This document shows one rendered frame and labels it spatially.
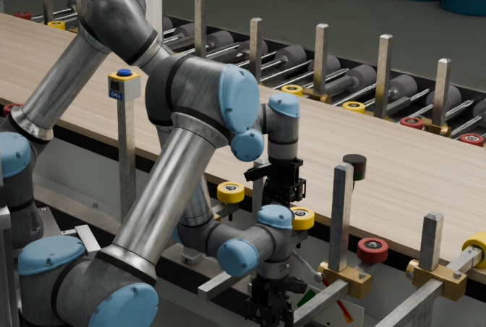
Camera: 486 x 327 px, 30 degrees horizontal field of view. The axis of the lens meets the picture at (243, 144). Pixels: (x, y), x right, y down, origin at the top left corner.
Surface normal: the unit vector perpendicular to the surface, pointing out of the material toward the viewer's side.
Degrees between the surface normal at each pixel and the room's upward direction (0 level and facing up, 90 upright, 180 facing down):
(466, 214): 0
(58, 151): 90
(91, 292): 45
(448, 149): 0
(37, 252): 8
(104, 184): 90
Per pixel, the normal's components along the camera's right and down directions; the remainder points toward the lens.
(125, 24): 0.04, -0.14
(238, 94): 0.85, 0.14
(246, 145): 0.07, 0.40
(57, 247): -0.08, -0.94
